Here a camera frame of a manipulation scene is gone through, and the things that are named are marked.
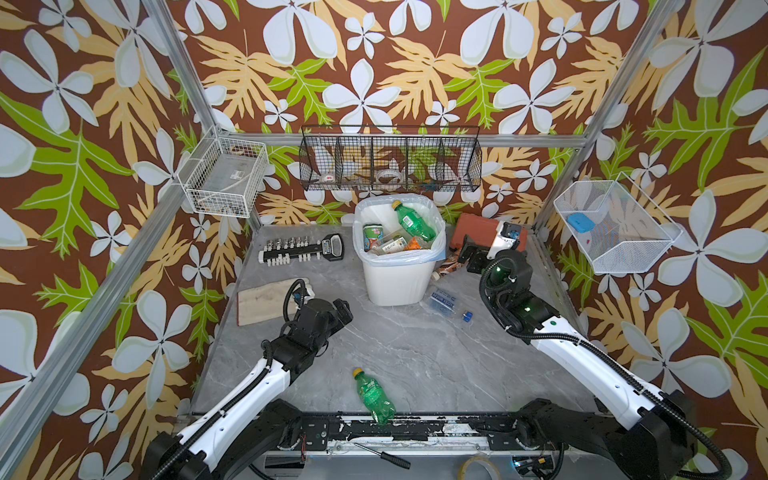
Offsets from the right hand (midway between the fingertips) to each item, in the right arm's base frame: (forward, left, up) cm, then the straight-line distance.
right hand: (479, 238), depth 75 cm
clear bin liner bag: (+17, +26, -5) cm, 32 cm away
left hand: (-10, +37, -17) cm, 42 cm away
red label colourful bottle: (+10, +27, -9) cm, 31 cm away
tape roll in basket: (+33, +22, -4) cm, 40 cm away
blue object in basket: (+11, -34, -6) cm, 36 cm away
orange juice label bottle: (+2, +17, -4) cm, 17 cm away
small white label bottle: (+5, +22, -8) cm, 24 cm away
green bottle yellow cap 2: (-29, +28, -31) cm, 51 cm away
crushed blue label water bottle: (-4, +6, -26) cm, 27 cm away
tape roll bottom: (-47, +1, -27) cm, 54 cm away
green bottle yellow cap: (+10, +16, -4) cm, 19 cm away
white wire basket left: (+23, +71, +3) cm, 75 cm away
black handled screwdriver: (-43, +24, -30) cm, 58 cm away
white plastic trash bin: (-2, +22, -15) cm, 27 cm away
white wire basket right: (+8, -41, -4) cm, 42 cm away
